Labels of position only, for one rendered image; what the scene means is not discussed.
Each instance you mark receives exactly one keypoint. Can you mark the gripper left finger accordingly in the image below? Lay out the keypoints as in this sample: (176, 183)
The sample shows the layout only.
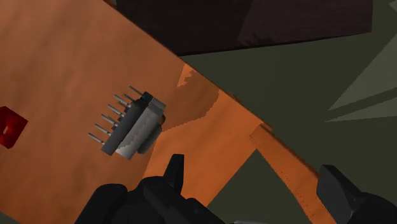
(161, 198)

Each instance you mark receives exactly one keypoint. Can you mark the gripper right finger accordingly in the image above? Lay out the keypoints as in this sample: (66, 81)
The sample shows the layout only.
(344, 192)

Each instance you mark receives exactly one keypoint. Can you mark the grey pronged rack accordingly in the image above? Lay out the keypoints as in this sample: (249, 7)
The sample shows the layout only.
(133, 124)

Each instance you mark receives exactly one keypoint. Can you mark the orange wooden table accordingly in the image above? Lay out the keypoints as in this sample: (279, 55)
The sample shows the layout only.
(62, 77)

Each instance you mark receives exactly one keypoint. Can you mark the red box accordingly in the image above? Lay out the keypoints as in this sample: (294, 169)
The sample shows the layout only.
(9, 127)

